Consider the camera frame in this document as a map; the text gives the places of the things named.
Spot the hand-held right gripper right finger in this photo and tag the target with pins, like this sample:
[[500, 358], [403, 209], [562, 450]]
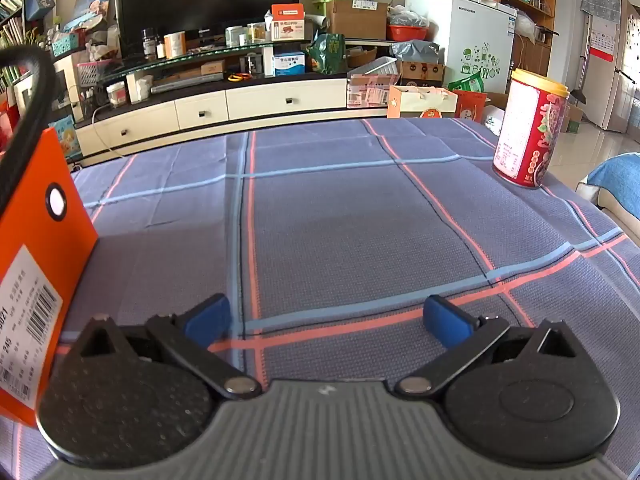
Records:
[[445, 317]]

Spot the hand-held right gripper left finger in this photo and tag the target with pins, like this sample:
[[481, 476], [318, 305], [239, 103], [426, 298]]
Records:
[[210, 317]]

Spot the orange cardboard box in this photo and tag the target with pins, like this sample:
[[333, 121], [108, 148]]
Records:
[[30, 220]]

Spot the blue plaid tablecloth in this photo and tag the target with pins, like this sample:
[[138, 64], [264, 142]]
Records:
[[350, 240]]

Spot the red white carton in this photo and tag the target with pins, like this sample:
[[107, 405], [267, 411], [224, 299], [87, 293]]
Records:
[[530, 130]]

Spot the red paper bag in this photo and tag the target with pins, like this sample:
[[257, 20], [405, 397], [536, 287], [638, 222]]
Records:
[[470, 106]]

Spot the orange and white paper bag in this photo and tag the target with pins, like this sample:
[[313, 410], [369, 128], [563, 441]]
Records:
[[420, 102]]

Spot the blue towel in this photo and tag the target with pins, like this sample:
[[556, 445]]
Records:
[[617, 180]]

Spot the white television cabinet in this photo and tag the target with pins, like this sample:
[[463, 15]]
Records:
[[260, 100]]

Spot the white plastic jar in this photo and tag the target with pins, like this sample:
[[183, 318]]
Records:
[[116, 94]]

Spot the blue and white carton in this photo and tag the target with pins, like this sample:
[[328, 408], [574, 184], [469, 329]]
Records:
[[290, 64]]

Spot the pink plastic basket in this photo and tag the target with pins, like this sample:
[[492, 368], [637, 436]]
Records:
[[92, 77]]

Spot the small white refrigerator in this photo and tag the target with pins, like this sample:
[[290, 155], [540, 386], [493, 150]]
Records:
[[475, 35]]

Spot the red plastic basin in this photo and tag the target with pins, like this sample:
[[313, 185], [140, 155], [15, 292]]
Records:
[[407, 33]]

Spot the green foil bag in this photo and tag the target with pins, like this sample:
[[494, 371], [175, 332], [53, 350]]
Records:
[[326, 52]]

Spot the tall silver refrigerator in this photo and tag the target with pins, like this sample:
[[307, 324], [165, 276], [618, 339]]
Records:
[[622, 75]]

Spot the orange and white carton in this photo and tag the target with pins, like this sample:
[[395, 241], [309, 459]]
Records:
[[287, 25]]

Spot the brown cardboard box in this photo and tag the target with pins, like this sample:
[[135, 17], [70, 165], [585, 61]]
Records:
[[355, 22]]

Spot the grey patterned cloth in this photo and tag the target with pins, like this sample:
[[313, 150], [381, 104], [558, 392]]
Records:
[[600, 2]]

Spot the red wall calendar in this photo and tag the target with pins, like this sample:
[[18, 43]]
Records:
[[602, 47]]

